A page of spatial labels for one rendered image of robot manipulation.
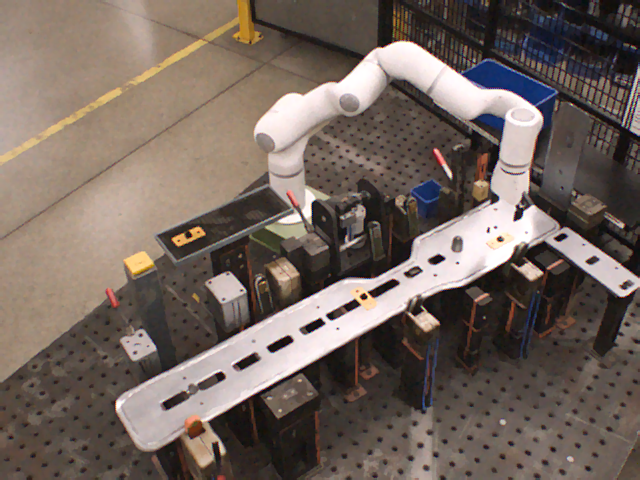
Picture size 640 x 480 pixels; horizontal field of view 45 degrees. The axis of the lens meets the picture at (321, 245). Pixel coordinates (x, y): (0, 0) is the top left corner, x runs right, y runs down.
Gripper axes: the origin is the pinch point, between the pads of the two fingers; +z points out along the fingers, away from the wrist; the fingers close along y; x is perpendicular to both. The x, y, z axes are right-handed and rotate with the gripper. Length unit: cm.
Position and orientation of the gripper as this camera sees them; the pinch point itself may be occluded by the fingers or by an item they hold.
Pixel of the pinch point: (506, 208)
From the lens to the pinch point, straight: 224.6
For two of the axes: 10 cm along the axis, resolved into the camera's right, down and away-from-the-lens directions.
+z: 0.3, 7.3, 6.8
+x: 8.2, -4.1, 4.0
